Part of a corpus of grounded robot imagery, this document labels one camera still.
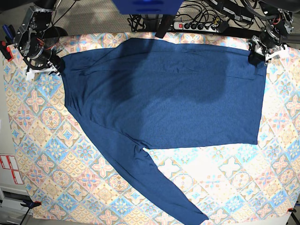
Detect blue clamp upper left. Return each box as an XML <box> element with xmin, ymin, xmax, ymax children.
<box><xmin>2</xmin><ymin>24</ymin><xmax>16</xmax><ymax>45</ymax></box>

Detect white power strip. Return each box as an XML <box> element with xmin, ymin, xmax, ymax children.
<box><xmin>173</xmin><ymin>22</ymin><xmax>219</xmax><ymax>33</ymax></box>

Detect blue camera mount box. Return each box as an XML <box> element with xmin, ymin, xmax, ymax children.
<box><xmin>112</xmin><ymin>0</ymin><xmax>184</xmax><ymax>15</ymax></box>

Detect black center post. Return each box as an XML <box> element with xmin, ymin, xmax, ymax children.
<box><xmin>155</xmin><ymin>15</ymin><xmax>175</xmax><ymax>38</ymax></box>

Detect black clamp lower left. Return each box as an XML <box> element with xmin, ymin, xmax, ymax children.
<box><xmin>20</xmin><ymin>200</ymin><xmax>41</xmax><ymax>209</ymax></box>

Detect red white label stickers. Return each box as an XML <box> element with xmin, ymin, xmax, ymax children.
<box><xmin>0</xmin><ymin>154</ymin><xmax>23</xmax><ymax>185</ymax></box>

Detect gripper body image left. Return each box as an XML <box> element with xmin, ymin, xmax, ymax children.
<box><xmin>23</xmin><ymin>45</ymin><xmax>63</xmax><ymax>70</ymax></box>

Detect red black clamp left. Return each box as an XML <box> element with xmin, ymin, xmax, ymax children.
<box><xmin>0</xmin><ymin>41</ymin><xmax>13</xmax><ymax>62</ymax></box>

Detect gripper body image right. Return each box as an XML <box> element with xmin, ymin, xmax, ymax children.
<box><xmin>249</xmin><ymin>29</ymin><xmax>285</xmax><ymax>55</ymax></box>

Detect black clamp lower right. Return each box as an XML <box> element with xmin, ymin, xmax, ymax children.
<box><xmin>288</xmin><ymin>208</ymin><xmax>297</xmax><ymax>213</ymax></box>

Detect blue long-sleeve T-shirt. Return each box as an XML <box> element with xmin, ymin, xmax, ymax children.
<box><xmin>61</xmin><ymin>38</ymin><xmax>267</xmax><ymax>225</ymax></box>

